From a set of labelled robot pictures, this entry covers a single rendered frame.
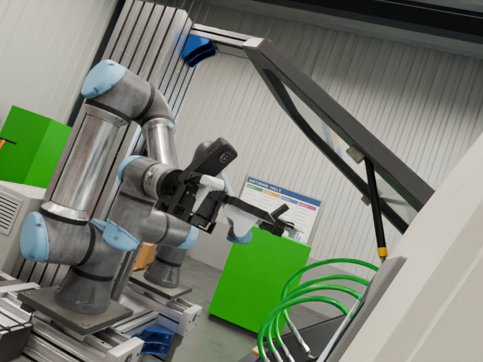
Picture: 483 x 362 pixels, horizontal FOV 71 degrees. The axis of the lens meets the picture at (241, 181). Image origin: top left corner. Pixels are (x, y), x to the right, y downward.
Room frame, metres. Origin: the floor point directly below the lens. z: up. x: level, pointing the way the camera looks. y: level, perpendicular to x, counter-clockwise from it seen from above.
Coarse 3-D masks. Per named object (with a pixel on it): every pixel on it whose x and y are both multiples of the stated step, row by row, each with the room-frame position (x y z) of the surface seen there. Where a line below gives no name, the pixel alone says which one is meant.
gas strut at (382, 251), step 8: (368, 160) 0.75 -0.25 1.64; (368, 168) 0.74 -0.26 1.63; (368, 176) 0.74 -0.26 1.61; (368, 184) 0.75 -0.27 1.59; (376, 184) 0.74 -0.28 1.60; (376, 192) 0.73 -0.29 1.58; (376, 200) 0.73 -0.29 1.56; (376, 208) 0.73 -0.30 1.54; (376, 216) 0.73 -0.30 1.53; (376, 224) 0.73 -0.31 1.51; (376, 232) 0.73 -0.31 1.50; (384, 240) 0.72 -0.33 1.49; (384, 248) 0.72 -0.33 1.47; (384, 256) 0.72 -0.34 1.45
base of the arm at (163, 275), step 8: (152, 264) 1.43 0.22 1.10; (160, 264) 1.41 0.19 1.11; (168, 264) 1.41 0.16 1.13; (176, 264) 1.43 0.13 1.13; (144, 272) 1.44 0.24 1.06; (152, 272) 1.41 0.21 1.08; (160, 272) 1.40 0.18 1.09; (168, 272) 1.41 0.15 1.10; (176, 272) 1.44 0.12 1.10; (152, 280) 1.40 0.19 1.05; (160, 280) 1.39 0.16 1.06; (168, 280) 1.42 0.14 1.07; (176, 280) 1.44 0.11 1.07
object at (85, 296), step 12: (72, 276) 0.94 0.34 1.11; (84, 276) 0.93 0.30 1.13; (96, 276) 0.94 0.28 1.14; (60, 288) 0.94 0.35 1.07; (72, 288) 0.93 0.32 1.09; (84, 288) 0.93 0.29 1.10; (96, 288) 0.95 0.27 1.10; (108, 288) 0.98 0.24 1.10; (60, 300) 0.92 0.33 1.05; (72, 300) 0.92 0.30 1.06; (84, 300) 0.93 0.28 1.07; (96, 300) 0.94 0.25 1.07; (108, 300) 0.98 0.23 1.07; (84, 312) 0.93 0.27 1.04; (96, 312) 0.95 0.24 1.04
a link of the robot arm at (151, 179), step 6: (150, 168) 0.66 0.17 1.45; (156, 168) 0.65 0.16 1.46; (162, 168) 0.64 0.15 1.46; (168, 168) 0.64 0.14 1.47; (150, 174) 0.64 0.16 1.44; (156, 174) 0.63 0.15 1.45; (144, 180) 0.65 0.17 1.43; (150, 180) 0.64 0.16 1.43; (156, 180) 0.63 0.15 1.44; (144, 186) 0.65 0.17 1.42; (150, 186) 0.64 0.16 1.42; (156, 186) 0.63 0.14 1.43; (150, 192) 0.65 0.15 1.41; (156, 192) 0.63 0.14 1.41; (156, 198) 0.64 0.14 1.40
